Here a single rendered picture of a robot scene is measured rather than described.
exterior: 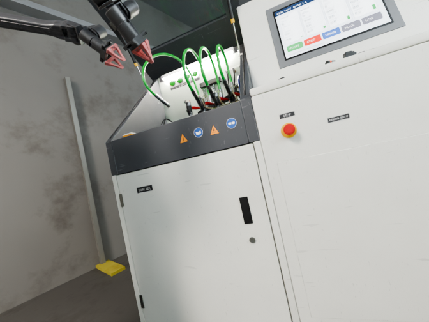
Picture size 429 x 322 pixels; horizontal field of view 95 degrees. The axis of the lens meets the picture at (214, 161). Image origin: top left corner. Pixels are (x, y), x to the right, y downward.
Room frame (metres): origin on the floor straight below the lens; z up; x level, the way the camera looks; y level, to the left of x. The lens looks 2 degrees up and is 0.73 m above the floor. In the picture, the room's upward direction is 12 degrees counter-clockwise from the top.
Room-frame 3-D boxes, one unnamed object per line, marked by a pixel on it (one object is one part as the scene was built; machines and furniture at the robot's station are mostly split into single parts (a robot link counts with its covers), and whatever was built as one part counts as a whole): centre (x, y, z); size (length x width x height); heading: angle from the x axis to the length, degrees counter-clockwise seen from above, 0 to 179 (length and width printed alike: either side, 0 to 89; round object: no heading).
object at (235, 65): (1.23, -0.24, 1.20); 0.13 x 0.03 x 0.31; 71
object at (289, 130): (0.65, -0.26, 0.80); 0.05 x 0.04 x 0.05; 71
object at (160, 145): (0.83, 0.15, 0.87); 0.62 x 0.04 x 0.16; 71
